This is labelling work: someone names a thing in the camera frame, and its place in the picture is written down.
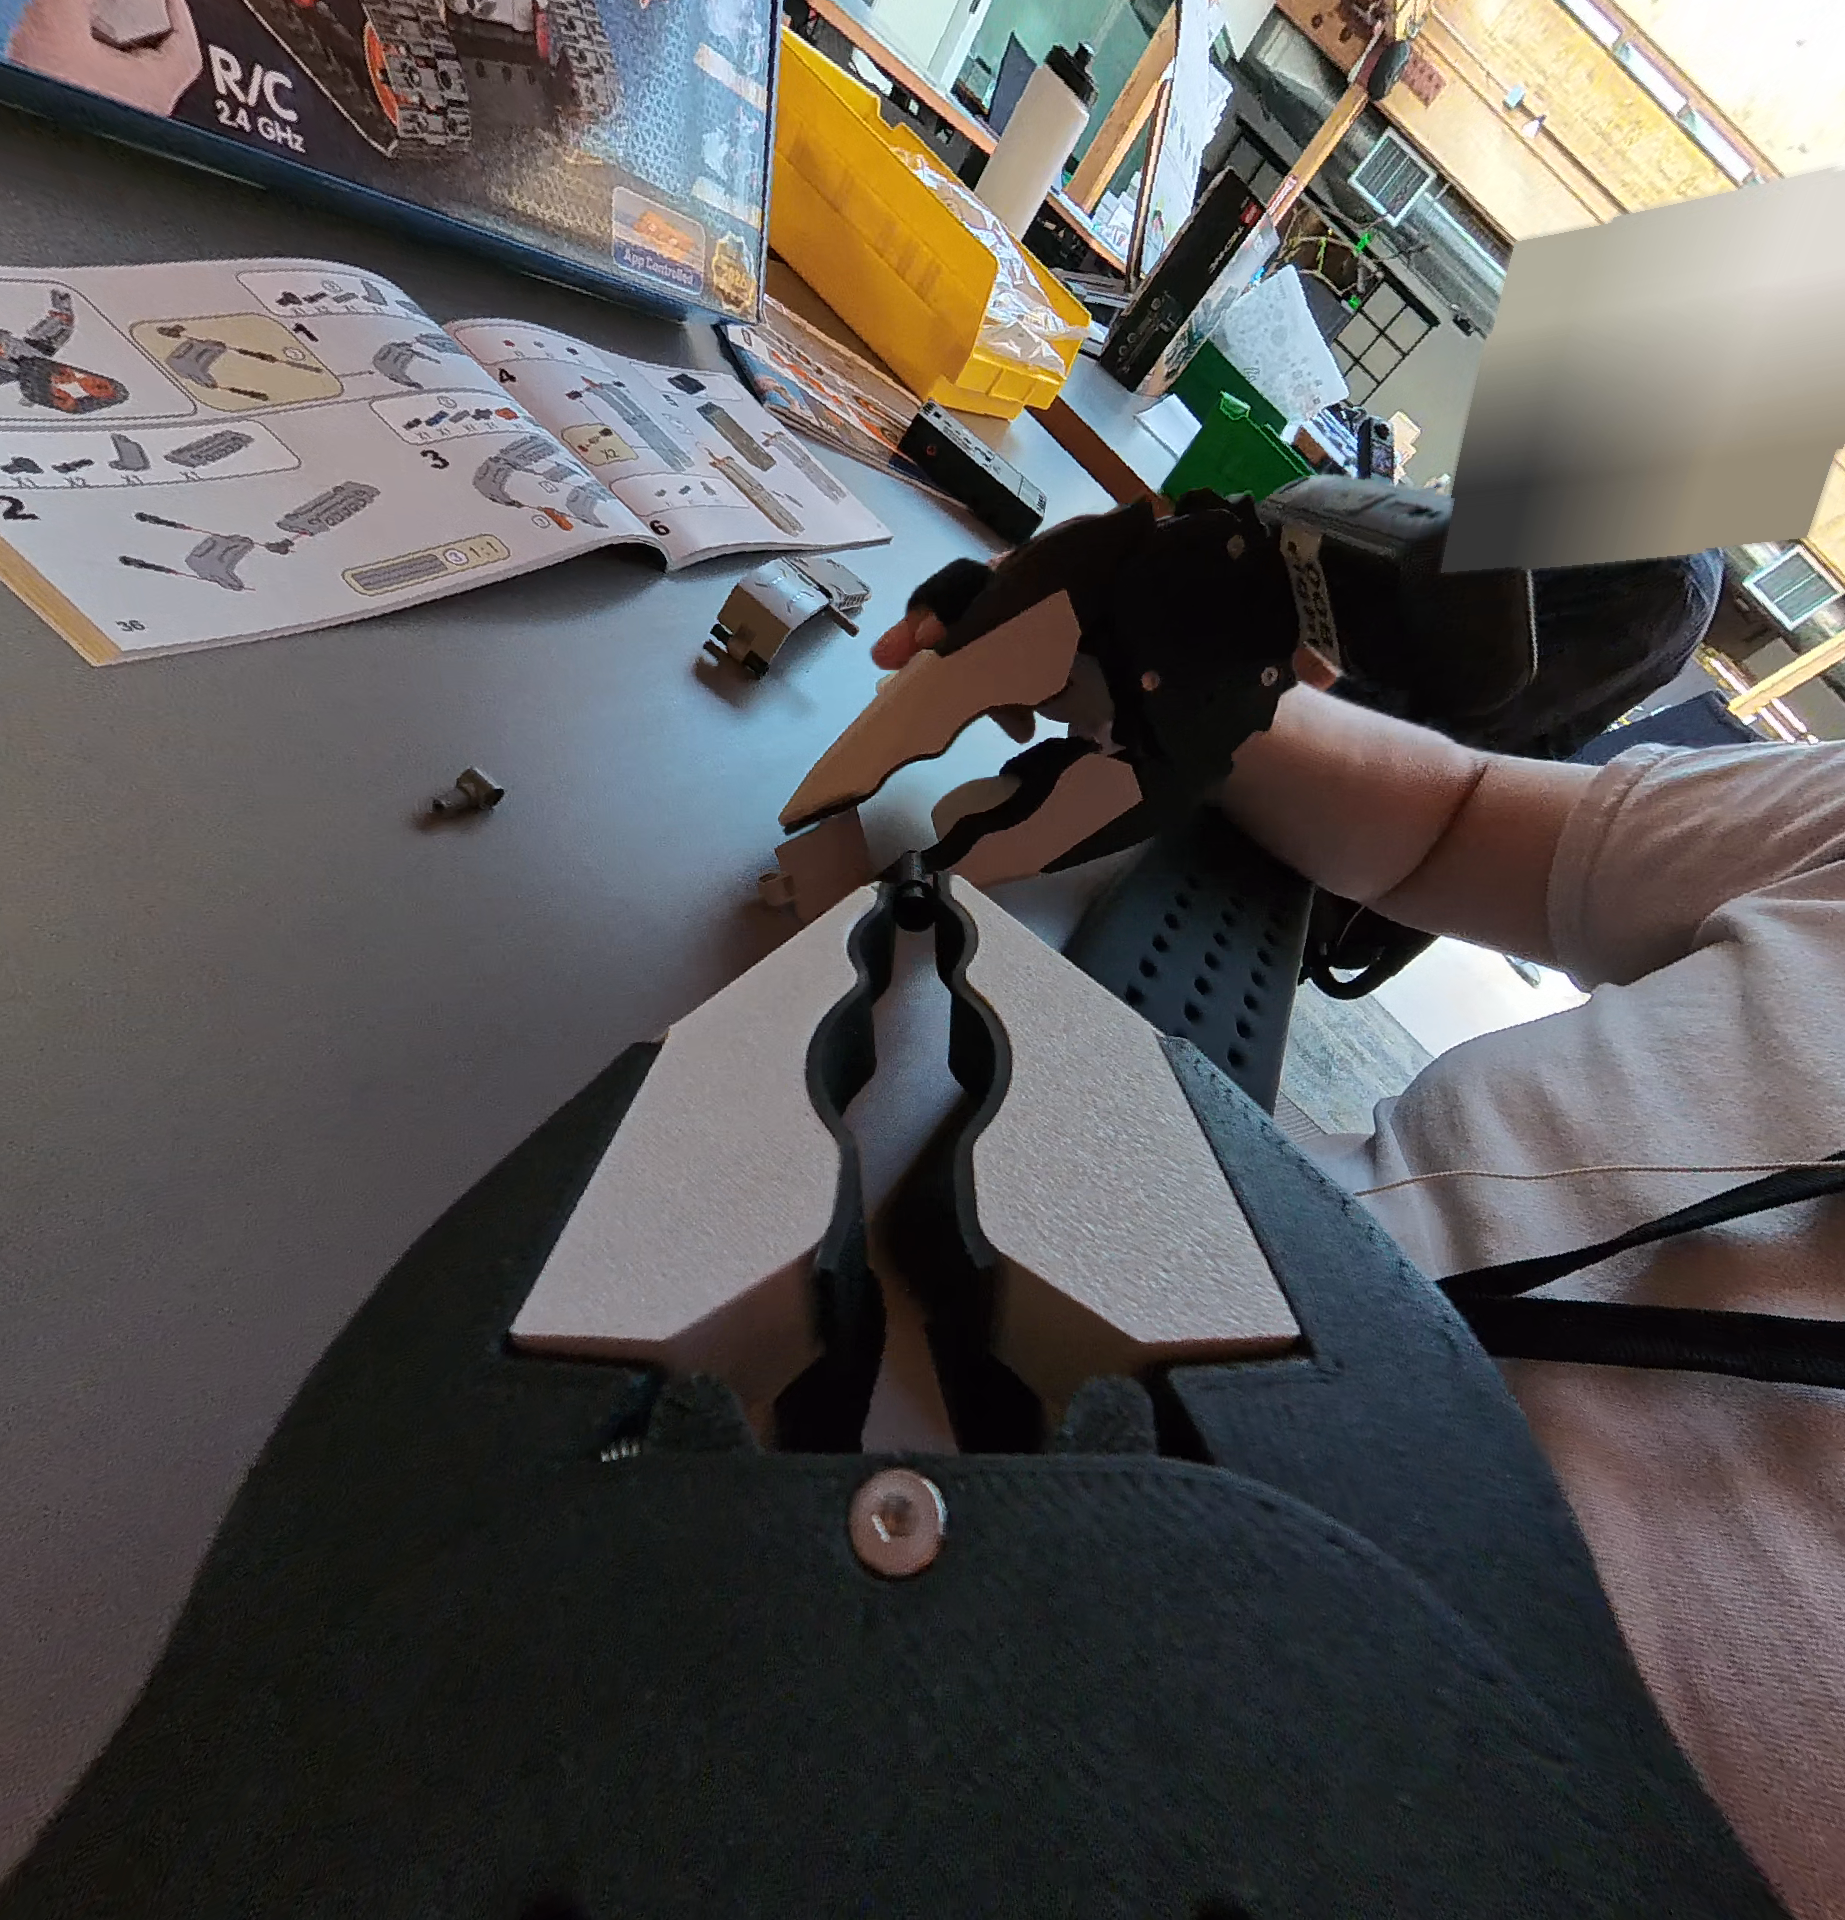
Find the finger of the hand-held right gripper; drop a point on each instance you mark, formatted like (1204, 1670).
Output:
(953, 706)
(1072, 811)

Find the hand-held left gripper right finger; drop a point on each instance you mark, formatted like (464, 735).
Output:
(1148, 1200)

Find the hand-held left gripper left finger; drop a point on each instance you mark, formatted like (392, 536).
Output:
(667, 1200)

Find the black connector pin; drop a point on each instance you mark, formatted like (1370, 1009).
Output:
(917, 885)

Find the grey curved building piece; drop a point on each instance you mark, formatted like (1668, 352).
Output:
(827, 861)

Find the person's right forearm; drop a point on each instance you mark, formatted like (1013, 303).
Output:
(1358, 811)

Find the grey desk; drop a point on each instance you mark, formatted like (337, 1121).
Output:
(262, 1050)

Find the person's right hand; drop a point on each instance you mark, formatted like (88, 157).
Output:
(908, 646)

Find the green bin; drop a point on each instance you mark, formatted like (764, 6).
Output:
(1238, 450)

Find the black perforated chair armrest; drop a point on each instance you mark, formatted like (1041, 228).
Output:
(1207, 961)

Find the grey assembled beam piece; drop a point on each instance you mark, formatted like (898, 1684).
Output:
(767, 615)

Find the black electronic box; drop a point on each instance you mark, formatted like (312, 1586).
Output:
(968, 466)

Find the white patterned sheet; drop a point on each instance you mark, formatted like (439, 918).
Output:
(1292, 345)

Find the black carton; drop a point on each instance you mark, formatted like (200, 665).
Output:
(1177, 300)

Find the colourful folded leaflet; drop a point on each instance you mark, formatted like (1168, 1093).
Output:
(817, 396)

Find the clear plastic bags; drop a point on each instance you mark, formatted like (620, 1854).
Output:
(1013, 300)

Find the small grey connector piece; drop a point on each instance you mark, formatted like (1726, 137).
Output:
(472, 792)

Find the yellow storage bin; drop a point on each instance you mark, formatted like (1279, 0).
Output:
(862, 226)

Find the white water bottle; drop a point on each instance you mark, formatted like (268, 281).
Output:
(1037, 151)

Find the open instruction booklet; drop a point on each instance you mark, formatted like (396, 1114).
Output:
(337, 450)

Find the blue robot kit box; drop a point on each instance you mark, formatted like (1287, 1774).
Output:
(487, 151)

